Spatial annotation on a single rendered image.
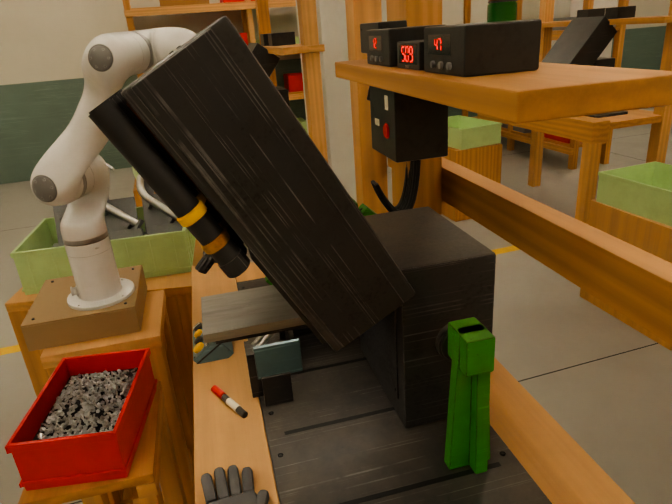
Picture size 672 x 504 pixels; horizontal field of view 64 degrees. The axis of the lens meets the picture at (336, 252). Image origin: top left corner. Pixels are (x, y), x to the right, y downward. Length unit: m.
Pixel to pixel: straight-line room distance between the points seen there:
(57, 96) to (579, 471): 7.78
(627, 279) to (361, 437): 0.55
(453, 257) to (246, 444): 0.53
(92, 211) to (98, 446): 0.69
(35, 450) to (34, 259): 1.09
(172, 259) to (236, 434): 1.14
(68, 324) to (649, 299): 1.41
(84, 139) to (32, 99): 6.78
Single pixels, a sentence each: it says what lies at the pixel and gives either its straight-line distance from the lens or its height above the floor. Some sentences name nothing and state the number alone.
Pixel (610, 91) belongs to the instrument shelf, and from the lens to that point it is 0.78.
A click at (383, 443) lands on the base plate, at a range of 1.08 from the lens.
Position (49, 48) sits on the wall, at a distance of 8.23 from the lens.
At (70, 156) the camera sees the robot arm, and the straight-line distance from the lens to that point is 1.55.
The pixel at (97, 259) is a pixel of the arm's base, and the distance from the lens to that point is 1.67.
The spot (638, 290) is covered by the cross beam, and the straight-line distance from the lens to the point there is 0.91.
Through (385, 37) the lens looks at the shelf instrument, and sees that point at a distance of 1.22.
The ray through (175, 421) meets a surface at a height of 0.54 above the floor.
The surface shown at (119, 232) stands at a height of 0.92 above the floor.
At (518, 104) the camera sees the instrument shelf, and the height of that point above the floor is 1.52.
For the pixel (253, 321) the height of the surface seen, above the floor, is 1.13.
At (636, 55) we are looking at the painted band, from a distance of 11.50.
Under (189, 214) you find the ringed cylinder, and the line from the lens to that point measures 0.79.
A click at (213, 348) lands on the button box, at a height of 0.93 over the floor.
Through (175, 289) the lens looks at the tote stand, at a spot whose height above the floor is 0.78.
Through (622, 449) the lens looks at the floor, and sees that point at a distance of 2.55.
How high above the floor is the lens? 1.62
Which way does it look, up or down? 22 degrees down
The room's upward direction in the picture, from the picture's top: 4 degrees counter-clockwise
